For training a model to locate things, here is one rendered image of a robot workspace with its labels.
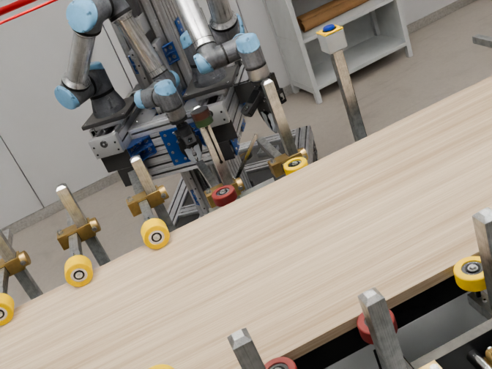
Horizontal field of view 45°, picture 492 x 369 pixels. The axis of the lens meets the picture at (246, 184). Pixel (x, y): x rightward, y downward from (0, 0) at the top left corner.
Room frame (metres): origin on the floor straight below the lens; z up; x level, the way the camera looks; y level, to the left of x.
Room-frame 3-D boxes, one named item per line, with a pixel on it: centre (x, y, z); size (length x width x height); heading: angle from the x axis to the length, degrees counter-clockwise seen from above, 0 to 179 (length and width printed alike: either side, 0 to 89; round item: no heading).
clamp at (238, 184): (1.85, 0.08, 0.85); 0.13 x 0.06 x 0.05; 98
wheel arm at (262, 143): (1.93, -0.15, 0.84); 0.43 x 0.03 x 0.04; 8
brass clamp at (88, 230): (1.78, 0.57, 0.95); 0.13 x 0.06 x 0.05; 98
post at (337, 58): (1.93, -0.45, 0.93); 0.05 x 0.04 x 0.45; 98
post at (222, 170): (1.86, 0.06, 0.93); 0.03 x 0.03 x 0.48; 8
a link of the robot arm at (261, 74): (1.98, -0.18, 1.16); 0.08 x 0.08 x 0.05
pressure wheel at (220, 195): (1.74, 0.08, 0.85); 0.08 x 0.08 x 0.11
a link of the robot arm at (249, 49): (1.98, -0.18, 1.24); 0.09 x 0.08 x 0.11; 2
